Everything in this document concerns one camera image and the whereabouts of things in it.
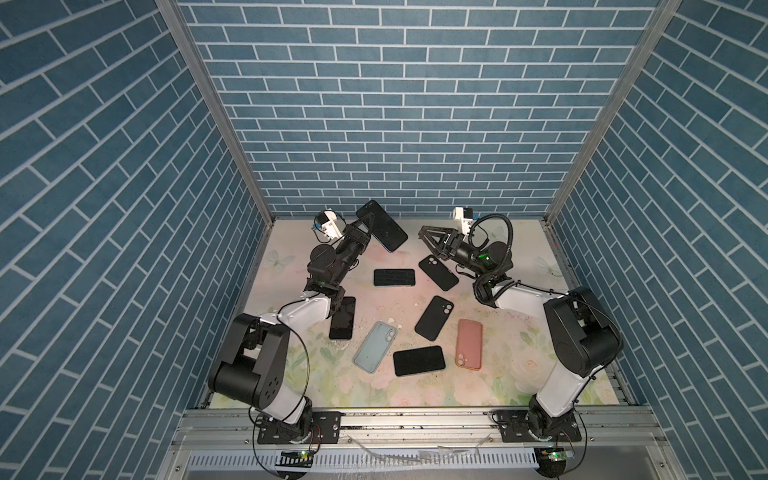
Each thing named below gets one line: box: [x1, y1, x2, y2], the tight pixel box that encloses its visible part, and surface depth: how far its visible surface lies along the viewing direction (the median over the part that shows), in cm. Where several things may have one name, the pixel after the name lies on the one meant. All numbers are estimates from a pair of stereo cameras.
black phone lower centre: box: [393, 345, 446, 377], surface depth 86 cm
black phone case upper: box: [418, 254, 459, 291], surface depth 107 cm
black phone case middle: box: [414, 295, 454, 341], surface depth 95 cm
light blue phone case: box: [352, 321, 398, 374], surface depth 90 cm
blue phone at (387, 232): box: [356, 200, 409, 252], surface depth 79 cm
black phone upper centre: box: [374, 268, 416, 286], surface depth 107 cm
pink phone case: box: [455, 318, 483, 371], surface depth 91 cm
